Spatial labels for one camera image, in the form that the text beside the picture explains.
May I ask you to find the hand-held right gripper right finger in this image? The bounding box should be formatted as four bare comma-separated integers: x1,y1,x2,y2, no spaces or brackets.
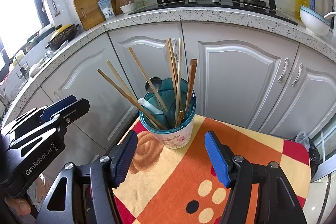
205,131,307,224

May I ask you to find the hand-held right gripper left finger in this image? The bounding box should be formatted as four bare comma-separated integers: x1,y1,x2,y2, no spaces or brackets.
35,130,138,224

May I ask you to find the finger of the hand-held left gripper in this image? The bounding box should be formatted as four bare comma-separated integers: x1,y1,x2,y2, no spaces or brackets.
0,95,77,136
8,98,90,151

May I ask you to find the white floral utensil holder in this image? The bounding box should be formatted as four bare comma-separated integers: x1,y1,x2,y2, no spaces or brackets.
139,77,197,149

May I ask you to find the slender brown chopstick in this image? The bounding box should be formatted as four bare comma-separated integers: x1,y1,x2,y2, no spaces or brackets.
97,69,168,130

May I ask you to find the white plastic spoon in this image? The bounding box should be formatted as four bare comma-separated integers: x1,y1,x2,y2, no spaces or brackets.
137,97,164,115

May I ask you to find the bundle of wooden chopsticks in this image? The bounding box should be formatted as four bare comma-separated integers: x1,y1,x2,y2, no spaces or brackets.
106,38,198,128

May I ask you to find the metal spoon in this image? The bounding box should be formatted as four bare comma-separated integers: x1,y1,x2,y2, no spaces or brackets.
144,77,163,94

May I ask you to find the pale square chopstick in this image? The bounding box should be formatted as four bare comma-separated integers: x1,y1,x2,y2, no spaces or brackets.
175,38,183,121

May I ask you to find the person's left hand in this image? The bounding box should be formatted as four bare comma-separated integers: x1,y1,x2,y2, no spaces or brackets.
7,174,51,216

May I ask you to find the white cabinet door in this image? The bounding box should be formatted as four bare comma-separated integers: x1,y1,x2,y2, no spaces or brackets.
39,32,141,161
108,21,184,119
4,84,69,135
182,21,300,132
256,44,336,140

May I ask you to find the orange red yellow printed blanket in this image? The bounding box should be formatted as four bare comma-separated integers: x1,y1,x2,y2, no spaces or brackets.
112,115,311,224

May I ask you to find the white dish cloth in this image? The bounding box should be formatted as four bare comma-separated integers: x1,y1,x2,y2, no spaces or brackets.
28,58,47,77

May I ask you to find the black casserole yellow lid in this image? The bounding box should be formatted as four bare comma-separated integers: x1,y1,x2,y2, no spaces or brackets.
46,24,80,51

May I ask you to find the hanging metal peeler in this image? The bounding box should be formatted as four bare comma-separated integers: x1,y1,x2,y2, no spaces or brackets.
52,0,61,17

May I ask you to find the black garbage bag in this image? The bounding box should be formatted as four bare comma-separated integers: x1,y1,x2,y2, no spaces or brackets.
292,130,320,180

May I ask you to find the wooden cutting board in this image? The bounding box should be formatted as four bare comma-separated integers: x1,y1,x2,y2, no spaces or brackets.
73,0,117,31

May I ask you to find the blue white packet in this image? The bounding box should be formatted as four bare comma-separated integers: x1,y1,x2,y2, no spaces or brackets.
98,0,116,20

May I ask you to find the bright window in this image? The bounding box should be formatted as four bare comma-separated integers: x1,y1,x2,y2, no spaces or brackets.
0,0,50,56

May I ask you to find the white framed glass door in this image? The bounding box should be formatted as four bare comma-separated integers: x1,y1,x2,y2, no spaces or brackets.
310,119,336,214

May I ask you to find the small white bowl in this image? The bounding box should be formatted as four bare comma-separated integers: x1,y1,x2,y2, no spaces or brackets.
120,2,137,14

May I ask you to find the speckled stone countertop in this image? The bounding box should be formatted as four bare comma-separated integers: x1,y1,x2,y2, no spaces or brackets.
0,7,336,122

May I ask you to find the black gas stove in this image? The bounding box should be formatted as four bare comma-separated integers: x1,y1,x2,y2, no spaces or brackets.
128,0,298,26

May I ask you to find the white bowl blue rim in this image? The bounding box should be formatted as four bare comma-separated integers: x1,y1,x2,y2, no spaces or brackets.
300,5,332,36

